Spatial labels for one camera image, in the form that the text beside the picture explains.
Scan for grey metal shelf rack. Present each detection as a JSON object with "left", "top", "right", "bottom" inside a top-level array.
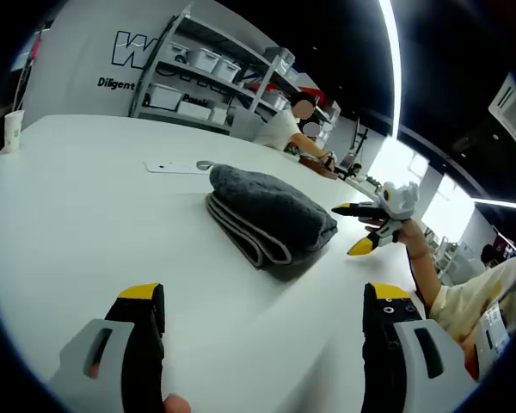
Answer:
[{"left": 128, "top": 3, "right": 341, "bottom": 135}]

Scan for grey plastic box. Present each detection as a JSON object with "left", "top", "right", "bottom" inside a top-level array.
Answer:
[{"left": 231, "top": 106, "right": 266, "bottom": 141}]

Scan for white paper cup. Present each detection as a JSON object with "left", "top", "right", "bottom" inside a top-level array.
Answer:
[{"left": 3, "top": 109, "right": 26, "bottom": 152}]

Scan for white rack stand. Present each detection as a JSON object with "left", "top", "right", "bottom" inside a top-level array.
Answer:
[{"left": 13, "top": 29, "right": 42, "bottom": 114}]

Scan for person's right hand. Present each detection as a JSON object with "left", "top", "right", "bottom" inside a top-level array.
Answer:
[{"left": 359, "top": 216, "right": 427, "bottom": 259}]

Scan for ceiling light strip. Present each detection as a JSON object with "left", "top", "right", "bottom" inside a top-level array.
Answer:
[{"left": 377, "top": 0, "right": 403, "bottom": 139}]

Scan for white chest-worn device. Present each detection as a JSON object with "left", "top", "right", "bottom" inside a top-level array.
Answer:
[{"left": 472, "top": 300, "right": 513, "bottom": 379}]

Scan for person's left hand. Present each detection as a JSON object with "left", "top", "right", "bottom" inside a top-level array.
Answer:
[{"left": 162, "top": 392, "right": 194, "bottom": 413}]

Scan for grey towel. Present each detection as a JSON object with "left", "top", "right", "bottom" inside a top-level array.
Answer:
[{"left": 205, "top": 163, "right": 339, "bottom": 271}]

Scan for ceiling air conditioner unit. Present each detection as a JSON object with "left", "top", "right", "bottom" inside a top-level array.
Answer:
[{"left": 488, "top": 72, "right": 516, "bottom": 147}]

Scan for wooden box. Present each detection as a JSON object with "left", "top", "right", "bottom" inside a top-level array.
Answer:
[{"left": 299, "top": 156, "right": 341, "bottom": 180}]

